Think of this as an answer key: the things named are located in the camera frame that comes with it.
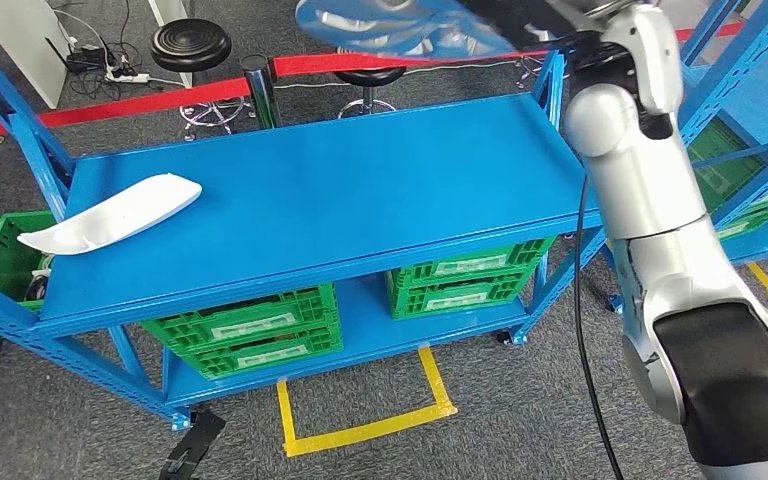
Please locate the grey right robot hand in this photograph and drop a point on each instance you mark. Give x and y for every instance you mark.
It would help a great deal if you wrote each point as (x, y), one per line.
(523, 20)

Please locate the grey plastic wheel hubcap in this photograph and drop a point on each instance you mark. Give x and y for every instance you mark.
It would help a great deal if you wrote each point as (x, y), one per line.
(390, 26)

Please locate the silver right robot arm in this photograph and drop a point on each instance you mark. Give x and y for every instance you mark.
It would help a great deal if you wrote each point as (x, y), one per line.
(642, 172)

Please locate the white plastic car trim part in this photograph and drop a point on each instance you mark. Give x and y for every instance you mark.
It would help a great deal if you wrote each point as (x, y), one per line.
(112, 215)

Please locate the chrome chair base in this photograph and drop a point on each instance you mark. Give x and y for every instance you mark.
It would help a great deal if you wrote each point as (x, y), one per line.
(540, 69)

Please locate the green plastic crate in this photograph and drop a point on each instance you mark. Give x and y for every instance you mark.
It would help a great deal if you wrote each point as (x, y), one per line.
(755, 215)
(722, 166)
(10, 265)
(245, 324)
(457, 301)
(470, 265)
(265, 358)

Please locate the white desk leg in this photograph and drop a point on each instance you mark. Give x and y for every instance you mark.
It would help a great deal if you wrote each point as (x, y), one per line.
(168, 10)

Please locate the red barrier belt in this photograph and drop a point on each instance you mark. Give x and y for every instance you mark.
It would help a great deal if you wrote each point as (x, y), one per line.
(159, 99)

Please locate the white power strip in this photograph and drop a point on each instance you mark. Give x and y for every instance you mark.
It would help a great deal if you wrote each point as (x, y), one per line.
(127, 77)

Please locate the yellow floor tape square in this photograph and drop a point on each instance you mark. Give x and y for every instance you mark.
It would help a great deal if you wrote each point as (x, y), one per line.
(371, 430)

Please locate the black network router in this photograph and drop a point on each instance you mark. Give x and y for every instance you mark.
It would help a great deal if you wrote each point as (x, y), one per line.
(86, 61)

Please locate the white desk panel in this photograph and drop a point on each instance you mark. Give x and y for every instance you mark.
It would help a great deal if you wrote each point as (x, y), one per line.
(20, 46)

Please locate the chrome stanchion post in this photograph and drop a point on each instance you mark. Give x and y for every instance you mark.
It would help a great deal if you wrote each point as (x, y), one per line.
(261, 93)

